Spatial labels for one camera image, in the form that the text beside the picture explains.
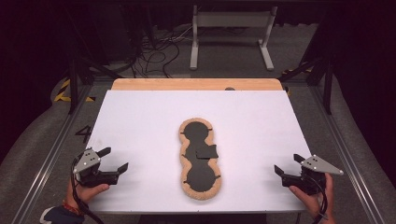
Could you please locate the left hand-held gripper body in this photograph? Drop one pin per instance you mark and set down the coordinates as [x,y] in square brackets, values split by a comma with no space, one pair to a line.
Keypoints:
[87,163]

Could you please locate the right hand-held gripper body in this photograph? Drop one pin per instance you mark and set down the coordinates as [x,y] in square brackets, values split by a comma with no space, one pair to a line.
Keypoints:
[311,174]

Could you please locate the tan fleece pad black lining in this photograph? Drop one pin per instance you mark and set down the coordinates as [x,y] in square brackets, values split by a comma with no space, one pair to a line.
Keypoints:
[199,155]

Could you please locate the person's right hand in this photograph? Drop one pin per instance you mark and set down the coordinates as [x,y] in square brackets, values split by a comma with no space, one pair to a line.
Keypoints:
[314,202]

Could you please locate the person's left hand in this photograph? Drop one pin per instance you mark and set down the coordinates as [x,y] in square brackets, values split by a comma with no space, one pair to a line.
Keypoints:
[82,193]

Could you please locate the white board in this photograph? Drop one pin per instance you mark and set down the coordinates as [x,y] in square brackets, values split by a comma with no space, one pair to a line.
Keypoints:
[143,124]

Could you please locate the yellow black floor tape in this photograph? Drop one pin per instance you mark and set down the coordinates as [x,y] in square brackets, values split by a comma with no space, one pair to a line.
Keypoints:
[63,93]
[295,71]

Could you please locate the black metal stand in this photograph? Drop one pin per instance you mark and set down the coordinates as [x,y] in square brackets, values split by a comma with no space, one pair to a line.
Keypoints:
[327,90]
[73,84]

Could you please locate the wooden table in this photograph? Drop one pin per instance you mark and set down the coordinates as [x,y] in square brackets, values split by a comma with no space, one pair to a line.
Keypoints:
[174,84]

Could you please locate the white metal stand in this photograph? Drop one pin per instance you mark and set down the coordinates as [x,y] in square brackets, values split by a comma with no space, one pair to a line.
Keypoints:
[233,19]

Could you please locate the aluminium rail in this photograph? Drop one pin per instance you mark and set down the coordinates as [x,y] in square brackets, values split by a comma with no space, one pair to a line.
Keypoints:
[345,146]
[53,155]

